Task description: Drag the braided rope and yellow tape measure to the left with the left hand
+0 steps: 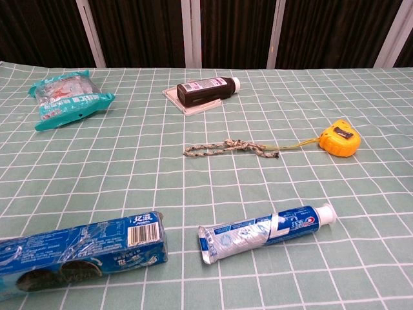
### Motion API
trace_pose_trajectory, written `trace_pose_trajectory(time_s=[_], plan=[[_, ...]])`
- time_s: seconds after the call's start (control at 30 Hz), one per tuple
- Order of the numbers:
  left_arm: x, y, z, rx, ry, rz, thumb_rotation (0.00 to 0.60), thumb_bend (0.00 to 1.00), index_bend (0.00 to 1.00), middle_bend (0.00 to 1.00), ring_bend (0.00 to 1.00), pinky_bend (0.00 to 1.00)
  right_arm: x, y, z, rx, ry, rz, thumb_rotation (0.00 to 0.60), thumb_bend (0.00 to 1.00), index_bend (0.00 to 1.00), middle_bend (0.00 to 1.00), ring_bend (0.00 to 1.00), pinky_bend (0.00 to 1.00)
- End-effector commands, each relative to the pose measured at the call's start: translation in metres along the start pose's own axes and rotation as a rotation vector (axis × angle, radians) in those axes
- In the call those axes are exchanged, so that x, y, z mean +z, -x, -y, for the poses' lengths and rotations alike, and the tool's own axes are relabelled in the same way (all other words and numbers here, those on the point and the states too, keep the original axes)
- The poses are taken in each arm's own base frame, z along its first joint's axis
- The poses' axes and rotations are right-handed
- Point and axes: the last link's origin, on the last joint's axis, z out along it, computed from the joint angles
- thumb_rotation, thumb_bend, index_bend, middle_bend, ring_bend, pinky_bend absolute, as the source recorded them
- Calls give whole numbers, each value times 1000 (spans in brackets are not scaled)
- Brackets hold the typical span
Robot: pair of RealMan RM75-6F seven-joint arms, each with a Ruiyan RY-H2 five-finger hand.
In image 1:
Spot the dark brown medicine bottle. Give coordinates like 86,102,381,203
176,76,241,108

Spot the blue cookie box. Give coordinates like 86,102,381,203
0,211,169,294

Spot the teal snack bag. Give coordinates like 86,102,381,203
27,70,116,132

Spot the blue white toothpaste tube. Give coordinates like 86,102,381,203
197,203,338,265

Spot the green checkered tablecloth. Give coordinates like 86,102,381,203
0,60,413,310

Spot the white frame post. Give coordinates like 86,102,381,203
374,0,413,68
76,0,107,68
180,0,203,69
266,0,287,69

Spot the yellow tape measure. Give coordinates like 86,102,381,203
265,119,361,158

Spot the braided grey rope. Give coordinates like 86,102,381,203
183,138,280,160

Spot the grey plastic tray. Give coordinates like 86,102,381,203
162,88,223,116

